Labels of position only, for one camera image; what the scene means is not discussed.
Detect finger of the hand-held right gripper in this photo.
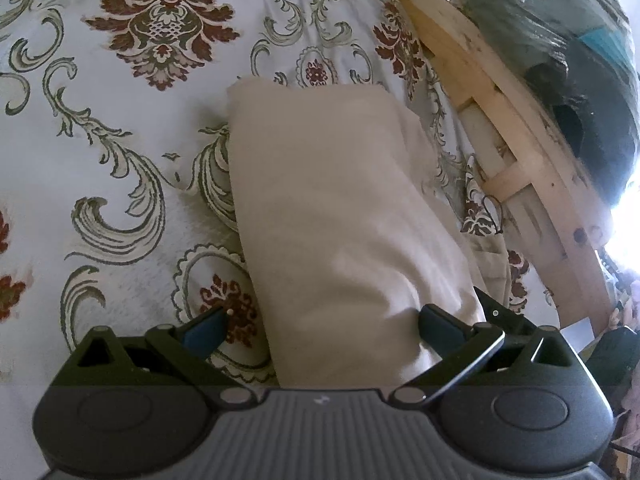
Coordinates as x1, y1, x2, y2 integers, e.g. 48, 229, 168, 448
472, 286, 541, 343

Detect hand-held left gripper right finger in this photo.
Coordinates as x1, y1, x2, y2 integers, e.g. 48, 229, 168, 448
389, 303, 582, 409

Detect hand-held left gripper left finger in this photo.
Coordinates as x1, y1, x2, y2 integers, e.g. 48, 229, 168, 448
65, 306, 259, 409

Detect beige pants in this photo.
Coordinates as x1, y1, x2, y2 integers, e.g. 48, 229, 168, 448
226, 76, 514, 392

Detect floral patterned bedspread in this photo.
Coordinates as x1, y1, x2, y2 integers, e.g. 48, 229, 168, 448
0, 0, 563, 480

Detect grey-green plastic bag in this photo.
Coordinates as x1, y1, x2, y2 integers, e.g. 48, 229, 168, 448
447, 0, 628, 78

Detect black cable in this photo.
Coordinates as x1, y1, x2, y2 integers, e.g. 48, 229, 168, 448
479, 194, 507, 237

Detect wooden bed frame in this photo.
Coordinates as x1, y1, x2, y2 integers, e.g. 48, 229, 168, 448
270, 0, 622, 332

